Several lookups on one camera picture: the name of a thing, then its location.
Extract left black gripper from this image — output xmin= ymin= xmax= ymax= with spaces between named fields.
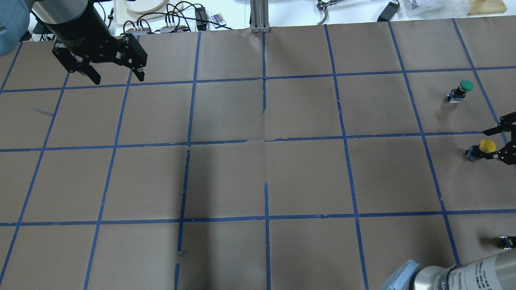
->
xmin=44 ymin=8 xmax=148 ymax=85

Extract yellow push button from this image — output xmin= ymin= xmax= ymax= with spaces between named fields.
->
xmin=464 ymin=139 xmax=497 ymax=162

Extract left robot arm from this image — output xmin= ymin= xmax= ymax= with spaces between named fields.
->
xmin=0 ymin=0 xmax=148 ymax=85

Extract green push button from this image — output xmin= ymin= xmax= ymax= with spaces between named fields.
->
xmin=447 ymin=80 xmax=475 ymax=103

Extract black power adapter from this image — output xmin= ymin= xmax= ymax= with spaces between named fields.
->
xmin=195 ymin=6 xmax=208 ymax=31

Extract remote control with coloured keys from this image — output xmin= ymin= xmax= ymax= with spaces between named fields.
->
xmin=209 ymin=12 xmax=227 ymax=26

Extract small black yellow switch block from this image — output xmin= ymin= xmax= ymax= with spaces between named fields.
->
xmin=499 ymin=236 xmax=516 ymax=250

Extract aluminium frame post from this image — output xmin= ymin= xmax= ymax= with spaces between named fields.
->
xmin=250 ymin=0 xmax=270 ymax=33

